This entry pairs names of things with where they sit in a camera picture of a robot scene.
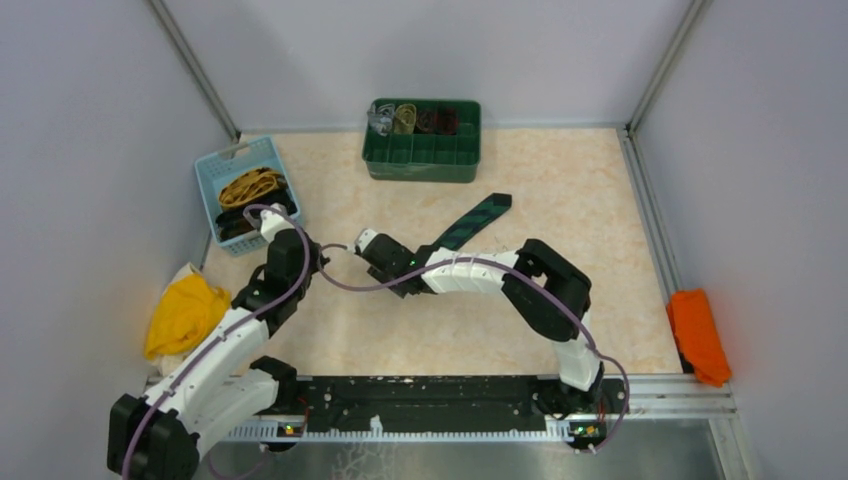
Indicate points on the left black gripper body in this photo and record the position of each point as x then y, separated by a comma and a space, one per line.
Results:
313, 266

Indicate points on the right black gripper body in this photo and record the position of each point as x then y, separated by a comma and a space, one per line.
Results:
382, 277

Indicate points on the green plaid tie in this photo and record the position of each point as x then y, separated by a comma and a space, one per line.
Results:
474, 221

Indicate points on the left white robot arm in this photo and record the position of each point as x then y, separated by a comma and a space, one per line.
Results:
165, 433

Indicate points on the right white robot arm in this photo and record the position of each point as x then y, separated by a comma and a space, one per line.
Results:
547, 291

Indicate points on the dark navy tie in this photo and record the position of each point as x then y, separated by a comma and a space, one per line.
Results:
232, 223

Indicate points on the yellow cloth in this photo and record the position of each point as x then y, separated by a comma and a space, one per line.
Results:
189, 309

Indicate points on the yellow patterned tie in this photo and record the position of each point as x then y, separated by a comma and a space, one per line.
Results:
250, 186

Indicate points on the green compartment organizer box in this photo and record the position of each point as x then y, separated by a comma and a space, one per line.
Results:
427, 158

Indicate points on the light blue plastic basket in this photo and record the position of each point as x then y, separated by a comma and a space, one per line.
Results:
216, 170

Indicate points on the silver rolled tie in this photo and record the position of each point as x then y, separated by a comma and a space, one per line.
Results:
381, 118

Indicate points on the olive rolled tie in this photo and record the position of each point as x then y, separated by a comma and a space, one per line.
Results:
405, 119

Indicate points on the brown rolled tie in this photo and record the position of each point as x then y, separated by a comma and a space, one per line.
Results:
426, 121

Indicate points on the red black rolled tie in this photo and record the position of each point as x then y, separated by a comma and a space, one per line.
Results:
447, 121

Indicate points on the orange cloth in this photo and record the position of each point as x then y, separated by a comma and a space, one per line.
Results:
696, 336

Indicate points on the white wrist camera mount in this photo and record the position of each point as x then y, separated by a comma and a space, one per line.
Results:
363, 240

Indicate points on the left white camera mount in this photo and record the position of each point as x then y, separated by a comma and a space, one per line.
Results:
273, 221

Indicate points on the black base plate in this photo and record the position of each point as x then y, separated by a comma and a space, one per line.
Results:
444, 404

